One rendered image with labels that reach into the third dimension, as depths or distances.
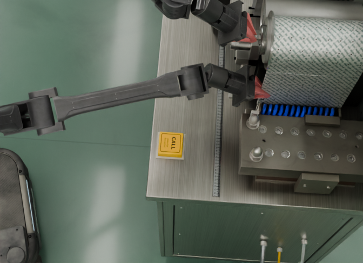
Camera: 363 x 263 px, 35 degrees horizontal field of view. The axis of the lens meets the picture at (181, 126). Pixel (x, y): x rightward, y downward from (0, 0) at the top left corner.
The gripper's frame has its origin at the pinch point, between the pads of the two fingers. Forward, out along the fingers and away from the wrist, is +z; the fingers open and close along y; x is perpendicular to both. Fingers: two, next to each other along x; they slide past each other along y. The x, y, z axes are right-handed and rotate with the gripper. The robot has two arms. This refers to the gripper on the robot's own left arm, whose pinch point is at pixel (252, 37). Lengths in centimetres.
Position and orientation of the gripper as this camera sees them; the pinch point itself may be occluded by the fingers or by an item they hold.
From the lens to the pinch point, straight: 146.6
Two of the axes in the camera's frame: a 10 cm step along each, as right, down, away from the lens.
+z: 6.9, 2.9, 6.6
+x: 7.2, -1.9, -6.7
